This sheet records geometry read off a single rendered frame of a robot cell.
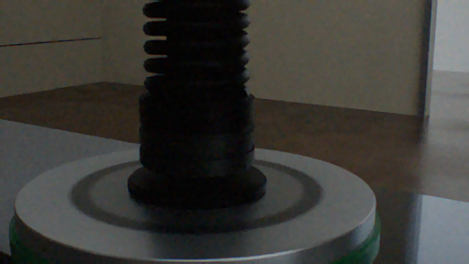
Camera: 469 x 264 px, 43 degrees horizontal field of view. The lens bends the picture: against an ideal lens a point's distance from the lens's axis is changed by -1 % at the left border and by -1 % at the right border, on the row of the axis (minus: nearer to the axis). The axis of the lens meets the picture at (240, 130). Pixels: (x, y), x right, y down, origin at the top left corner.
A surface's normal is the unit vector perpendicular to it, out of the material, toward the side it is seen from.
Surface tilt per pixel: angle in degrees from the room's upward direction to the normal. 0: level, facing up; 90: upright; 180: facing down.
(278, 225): 0
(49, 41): 90
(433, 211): 0
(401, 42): 90
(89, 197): 0
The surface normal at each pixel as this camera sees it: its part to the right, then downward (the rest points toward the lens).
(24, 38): 0.85, 0.12
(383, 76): -0.52, 0.18
